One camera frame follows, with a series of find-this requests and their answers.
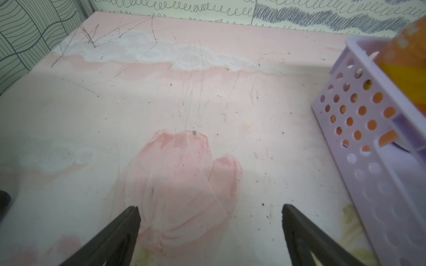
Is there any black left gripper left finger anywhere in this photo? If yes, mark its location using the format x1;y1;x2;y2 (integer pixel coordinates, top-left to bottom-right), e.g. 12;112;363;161
62;206;141;266

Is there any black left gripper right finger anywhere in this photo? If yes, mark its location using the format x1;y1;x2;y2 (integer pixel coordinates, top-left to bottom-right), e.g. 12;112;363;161
282;204;362;266

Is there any orange soda can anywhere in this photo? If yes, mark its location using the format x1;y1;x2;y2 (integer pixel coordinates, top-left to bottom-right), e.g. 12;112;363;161
329;16;426;154

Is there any lilac perforated plastic basket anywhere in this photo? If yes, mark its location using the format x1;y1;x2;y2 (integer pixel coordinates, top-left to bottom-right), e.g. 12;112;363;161
312;36;426;266

